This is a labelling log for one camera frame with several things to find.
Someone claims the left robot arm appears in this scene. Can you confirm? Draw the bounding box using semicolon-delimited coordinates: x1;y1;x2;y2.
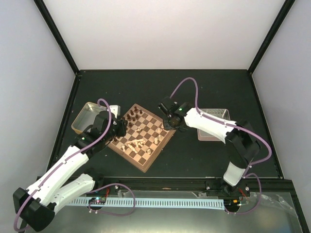
13;111;128;232

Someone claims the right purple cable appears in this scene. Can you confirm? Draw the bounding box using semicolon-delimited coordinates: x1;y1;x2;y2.
169;77;272;183

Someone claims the dark chess pieces group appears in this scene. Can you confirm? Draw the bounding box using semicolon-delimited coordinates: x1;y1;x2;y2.
112;107;142;144

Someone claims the small circuit board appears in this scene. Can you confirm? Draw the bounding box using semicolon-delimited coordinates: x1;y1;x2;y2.
89;197;106;205

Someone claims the white chess pieces pile lower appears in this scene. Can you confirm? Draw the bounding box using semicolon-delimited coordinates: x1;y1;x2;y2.
121;139;146;153

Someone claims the black front rail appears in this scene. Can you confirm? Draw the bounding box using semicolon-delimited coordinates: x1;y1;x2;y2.
95;176;294;197

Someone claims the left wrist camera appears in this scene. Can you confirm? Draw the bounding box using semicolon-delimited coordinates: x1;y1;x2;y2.
107;105;121;118

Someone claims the purple cable loop front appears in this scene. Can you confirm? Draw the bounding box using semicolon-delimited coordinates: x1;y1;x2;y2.
87;181;138;216

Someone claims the light blue cable duct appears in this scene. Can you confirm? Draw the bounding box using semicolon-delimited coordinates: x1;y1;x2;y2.
68;197;225;210

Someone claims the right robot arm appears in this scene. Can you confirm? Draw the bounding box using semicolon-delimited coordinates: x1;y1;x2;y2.
158;97;260;196

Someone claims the wooden chess board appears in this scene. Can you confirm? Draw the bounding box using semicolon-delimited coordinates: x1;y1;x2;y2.
108;103;175;173

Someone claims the gold metal tin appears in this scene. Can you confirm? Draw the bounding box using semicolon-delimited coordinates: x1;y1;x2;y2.
71;102;107;134

